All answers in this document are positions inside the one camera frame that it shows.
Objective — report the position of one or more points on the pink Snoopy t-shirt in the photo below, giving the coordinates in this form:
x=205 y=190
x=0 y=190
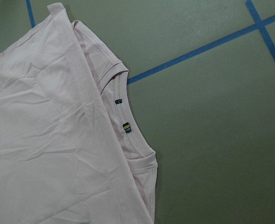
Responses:
x=70 y=149

